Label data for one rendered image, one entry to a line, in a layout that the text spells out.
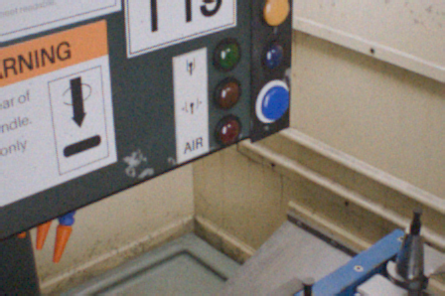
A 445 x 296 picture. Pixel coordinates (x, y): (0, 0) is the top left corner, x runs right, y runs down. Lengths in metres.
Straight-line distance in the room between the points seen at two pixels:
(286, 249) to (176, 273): 0.43
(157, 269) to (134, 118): 1.59
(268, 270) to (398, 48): 0.64
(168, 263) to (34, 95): 1.67
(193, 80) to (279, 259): 1.24
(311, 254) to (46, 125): 1.31
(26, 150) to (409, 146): 1.09
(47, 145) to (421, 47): 0.99
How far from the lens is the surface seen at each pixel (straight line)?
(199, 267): 2.09
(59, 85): 0.47
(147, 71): 0.51
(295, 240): 1.77
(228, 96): 0.56
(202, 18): 0.53
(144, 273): 2.07
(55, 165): 0.49
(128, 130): 0.52
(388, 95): 1.47
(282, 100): 0.60
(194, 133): 0.56
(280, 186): 1.80
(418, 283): 1.05
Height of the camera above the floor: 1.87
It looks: 26 degrees down
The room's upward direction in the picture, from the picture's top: straight up
